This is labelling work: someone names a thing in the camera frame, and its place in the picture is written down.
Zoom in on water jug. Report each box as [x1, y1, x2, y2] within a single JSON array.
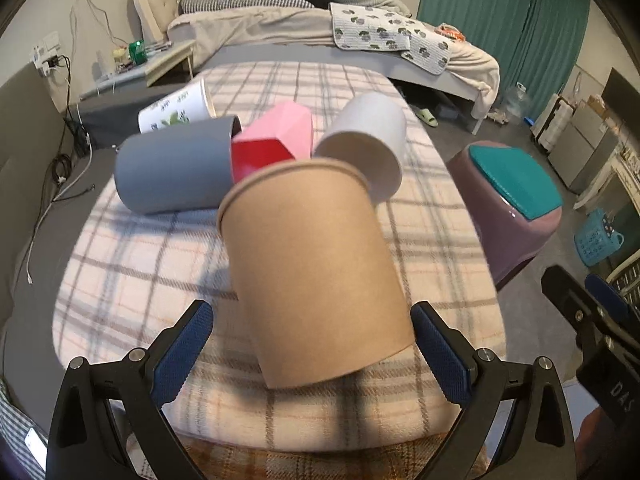
[[501, 81, 532, 122]]

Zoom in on white floral paper cup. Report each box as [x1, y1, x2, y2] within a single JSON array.
[[138, 79, 217, 133]]

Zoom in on pink faceted cup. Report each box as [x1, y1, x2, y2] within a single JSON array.
[[231, 102, 314, 183]]

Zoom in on black cable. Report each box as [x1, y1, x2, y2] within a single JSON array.
[[49, 54, 97, 204]]

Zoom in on white cylindrical cup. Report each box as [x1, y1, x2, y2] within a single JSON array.
[[314, 92, 407, 205]]

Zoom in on floral patterned mat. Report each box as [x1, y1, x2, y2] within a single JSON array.
[[330, 3, 451, 76]]

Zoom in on white nightstand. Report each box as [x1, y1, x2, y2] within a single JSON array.
[[79, 40, 195, 101]]

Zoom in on brown paper cup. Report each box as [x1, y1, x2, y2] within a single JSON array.
[[217, 158, 414, 389]]

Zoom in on grey mini fridge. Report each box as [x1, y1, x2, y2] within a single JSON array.
[[548, 106, 620, 194]]

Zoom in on white charging cable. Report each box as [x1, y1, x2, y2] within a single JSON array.
[[24, 74, 97, 286]]

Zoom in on wall power outlet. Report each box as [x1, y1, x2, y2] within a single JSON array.
[[32, 32, 61, 77]]

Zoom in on orange plaid cloth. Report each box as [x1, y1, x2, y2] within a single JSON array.
[[180, 434, 445, 479]]

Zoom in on grey cylindrical cup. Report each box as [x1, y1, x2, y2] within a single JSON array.
[[114, 115, 241, 214]]

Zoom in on black television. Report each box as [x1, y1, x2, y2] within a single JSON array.
[[601, 68, 640, 136]]

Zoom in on teal curtain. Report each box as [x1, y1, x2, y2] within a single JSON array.
[[418, 0, 590, 119]]

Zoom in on plaid blanket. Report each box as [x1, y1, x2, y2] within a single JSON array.
[[51, 60, 507, 453]]

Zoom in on bed with beige sheets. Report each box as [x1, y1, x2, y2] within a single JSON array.
[[166, 0, 500, 122]]

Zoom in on blue laundry basket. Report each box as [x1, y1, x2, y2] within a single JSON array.
[[574, 208, 625, 268]]

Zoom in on grey sofa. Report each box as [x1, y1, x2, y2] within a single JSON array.
[[0, 62, 196, 436]]

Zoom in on green can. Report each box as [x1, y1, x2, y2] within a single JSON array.
[[128, 40, 148, 66]]

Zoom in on teal stool cushion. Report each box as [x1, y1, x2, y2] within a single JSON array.
[[469, 144, 563, 221]]

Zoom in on person's hand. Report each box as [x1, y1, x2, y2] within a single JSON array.
[[575, 408, 639, 479]]

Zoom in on purple plastic stool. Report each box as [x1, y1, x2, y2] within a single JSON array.
[[447, 141, 563, 289]]

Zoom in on green slipper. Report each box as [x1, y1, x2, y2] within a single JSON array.
[[413, 108, 438, 128]]

